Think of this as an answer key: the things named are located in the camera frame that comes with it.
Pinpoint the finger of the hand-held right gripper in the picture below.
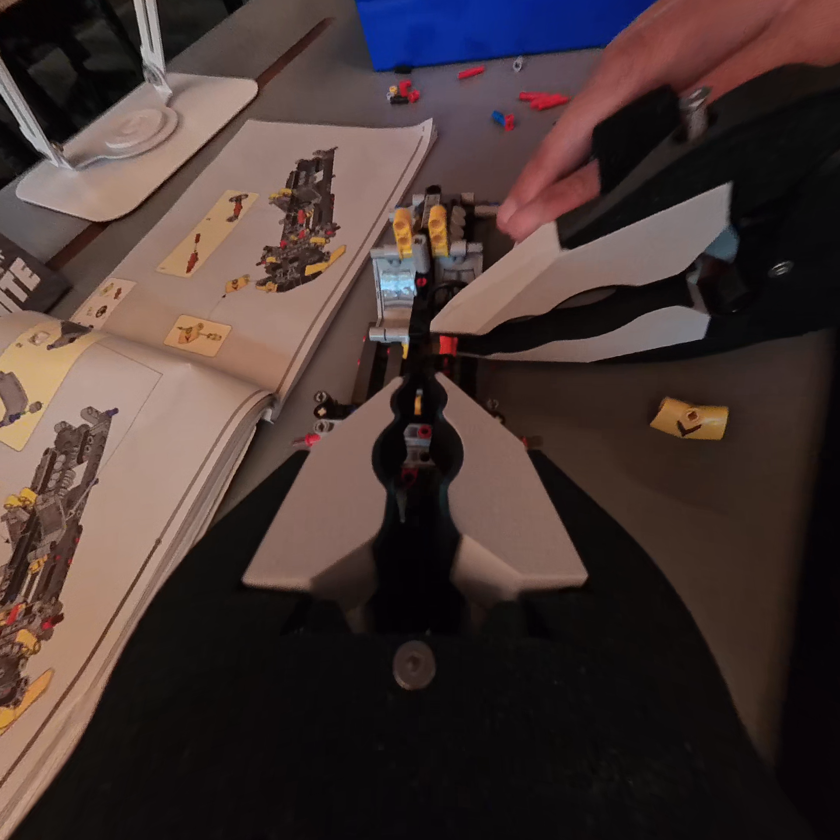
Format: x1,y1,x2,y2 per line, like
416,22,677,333
481,307,714,363
428,182,734,337

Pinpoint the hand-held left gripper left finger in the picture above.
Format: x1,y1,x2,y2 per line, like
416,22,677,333
243,377,408,616

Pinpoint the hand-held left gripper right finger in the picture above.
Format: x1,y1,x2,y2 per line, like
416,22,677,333
433,374,588,606

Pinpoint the yellow emblem lego tile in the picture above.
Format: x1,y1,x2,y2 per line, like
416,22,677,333
650,395,730,441

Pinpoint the lego car chassis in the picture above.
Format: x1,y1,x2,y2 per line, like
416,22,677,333
292,185,546,526

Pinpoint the lego instruction booklet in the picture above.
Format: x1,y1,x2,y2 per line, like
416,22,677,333
0,118,438,821

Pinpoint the blue plastic bin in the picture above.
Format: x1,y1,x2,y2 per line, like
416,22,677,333
354,0,657,72

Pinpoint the pile of red blue lego pins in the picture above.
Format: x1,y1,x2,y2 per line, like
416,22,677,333
387,56,572,132

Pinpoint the yellow car lego box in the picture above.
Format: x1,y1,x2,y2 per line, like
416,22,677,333
0,233,72,320

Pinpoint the person's right hand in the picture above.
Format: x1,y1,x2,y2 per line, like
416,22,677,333
497,0,840,245

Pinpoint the wooden document stand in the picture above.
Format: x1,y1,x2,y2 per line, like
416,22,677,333
0,0,259,223

